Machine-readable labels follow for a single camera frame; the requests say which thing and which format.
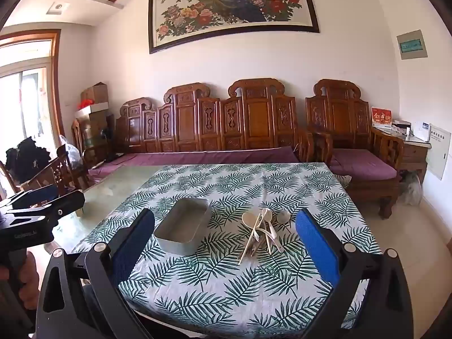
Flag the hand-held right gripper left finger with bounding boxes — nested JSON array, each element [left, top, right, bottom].
[[35, 208, 156, 339]]

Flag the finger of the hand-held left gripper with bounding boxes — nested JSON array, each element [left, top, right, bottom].
[[0, 184, 60, 210], [6, 190, 86, 227]]

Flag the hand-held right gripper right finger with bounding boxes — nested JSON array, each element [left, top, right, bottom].
[[295, 208, 415, 339]]

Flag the silver metal spoon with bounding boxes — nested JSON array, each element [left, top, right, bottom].
[[272, 210, 292, 235]]

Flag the grey rectangular metal tin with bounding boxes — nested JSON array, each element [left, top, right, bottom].
[[153, 198, 211, 256]]

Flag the beige oval spoon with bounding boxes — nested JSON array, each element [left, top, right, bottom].
[[263, 208, 283, 254]]

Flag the beige fork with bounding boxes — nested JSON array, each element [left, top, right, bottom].
[[249, 228, 269, 255]]

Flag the beige chopstick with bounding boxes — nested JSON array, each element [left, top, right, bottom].
[[239, 214, 262, 265], [244, 215, 264, 259]]

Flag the beige round soup spoon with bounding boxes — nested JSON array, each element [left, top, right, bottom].
[[242, 212, 269, 241]]

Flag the person's left hand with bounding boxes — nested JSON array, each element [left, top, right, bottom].
[[0, 251, 41, 325]]

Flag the low wooden dining chair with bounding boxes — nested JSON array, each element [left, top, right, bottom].
[[21, 145, 89, 198]]

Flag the black clothing pile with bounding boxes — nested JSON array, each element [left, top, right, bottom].
[[5, 138, 52, 182]]

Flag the clear plastic bag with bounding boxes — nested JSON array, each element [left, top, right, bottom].
[[58, 135, 83, 170]]

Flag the tall back wooden chair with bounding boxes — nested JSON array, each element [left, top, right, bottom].
[[71, 119, 93, 170]]

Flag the square purple seat cushion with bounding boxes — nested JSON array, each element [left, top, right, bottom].
[[330, 148, 398, 181]]

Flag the white lidded box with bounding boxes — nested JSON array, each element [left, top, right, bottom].
[[75, 102, 110, 119]]

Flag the leaf print tablecloth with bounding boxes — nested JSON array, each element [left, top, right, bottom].
[[72, 162, 384, 338]]

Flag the grey plastic bag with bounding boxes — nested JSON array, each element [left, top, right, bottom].
[[399, 173, 422, 206]]

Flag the brown cardboard box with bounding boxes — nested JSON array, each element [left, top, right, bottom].
[[81, 82, 109, 104]]

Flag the long purple seat cushion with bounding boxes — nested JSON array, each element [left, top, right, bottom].
[[88, 146, 301, 181]]

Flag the carved wooden armchair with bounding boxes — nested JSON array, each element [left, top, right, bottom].
[[305, 79, 405, 220]]

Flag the wooden side table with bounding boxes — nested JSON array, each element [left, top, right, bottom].
[[372, 125, 432, 184]]

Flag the carved wooden sofa bench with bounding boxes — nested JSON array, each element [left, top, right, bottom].
[[88, 78, 315, 184]]

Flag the red desk card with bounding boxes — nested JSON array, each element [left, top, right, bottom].
[[371, 107, 393, 129]]

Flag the white electrical cabinet door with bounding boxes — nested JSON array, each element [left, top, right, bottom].
[[425, 123, 452, 181]]

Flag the white box blue label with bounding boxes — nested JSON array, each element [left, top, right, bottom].
[[413, 122, 432, 142]]

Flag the framed peacock flower painting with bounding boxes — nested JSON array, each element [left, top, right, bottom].
[[148, 0, 320, 55]]

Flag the wooden door frame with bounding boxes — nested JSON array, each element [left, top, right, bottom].
[[0, 30, 66, 142]]

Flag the grey wall panel green label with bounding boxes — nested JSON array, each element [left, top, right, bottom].
[[396, 30, 429, 60]]

